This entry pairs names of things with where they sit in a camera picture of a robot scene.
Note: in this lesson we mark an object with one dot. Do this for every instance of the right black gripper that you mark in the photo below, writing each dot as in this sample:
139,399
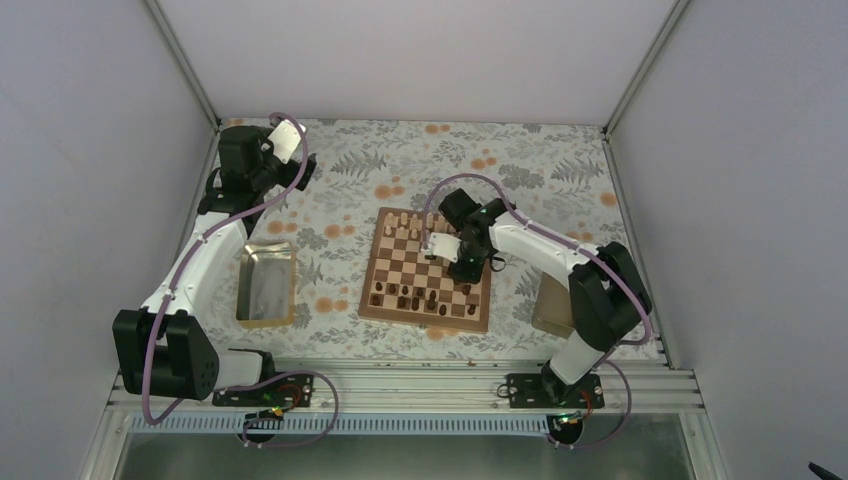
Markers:
468,275

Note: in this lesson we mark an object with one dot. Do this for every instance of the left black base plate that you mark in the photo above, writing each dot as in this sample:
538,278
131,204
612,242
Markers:
287,392

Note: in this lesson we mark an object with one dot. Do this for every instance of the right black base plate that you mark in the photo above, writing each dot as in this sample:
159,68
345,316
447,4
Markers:
537,391

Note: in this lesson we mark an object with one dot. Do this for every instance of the right gold metal tray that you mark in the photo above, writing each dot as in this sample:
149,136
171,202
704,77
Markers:
552,311

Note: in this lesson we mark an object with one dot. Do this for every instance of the left silver metal tray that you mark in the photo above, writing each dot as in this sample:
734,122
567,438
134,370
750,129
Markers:
266,285

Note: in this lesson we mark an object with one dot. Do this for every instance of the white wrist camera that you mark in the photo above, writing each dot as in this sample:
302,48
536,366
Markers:
442,245
285,139

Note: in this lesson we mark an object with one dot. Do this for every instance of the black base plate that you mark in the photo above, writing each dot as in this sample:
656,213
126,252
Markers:
287,392
537,391

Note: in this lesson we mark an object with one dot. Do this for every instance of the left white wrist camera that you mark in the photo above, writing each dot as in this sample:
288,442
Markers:
285,139

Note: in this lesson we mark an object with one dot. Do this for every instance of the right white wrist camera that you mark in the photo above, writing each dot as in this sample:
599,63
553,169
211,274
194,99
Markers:
442,245

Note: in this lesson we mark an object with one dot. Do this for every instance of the floral patterned table mat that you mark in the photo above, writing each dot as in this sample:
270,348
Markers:
556,174

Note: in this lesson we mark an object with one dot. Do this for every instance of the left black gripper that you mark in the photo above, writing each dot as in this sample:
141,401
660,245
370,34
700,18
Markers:
310,168

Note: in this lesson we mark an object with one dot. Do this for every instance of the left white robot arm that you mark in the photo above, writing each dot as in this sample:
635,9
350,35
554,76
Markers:
162,347

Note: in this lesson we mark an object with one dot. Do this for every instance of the wooden chess board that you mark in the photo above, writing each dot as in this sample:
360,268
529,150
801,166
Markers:
402,285

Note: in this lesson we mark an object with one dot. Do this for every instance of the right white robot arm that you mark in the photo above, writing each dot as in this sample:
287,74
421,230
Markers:
607,296

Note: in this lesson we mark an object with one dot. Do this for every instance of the aluminium rail frame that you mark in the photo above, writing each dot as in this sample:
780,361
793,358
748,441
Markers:
455,386

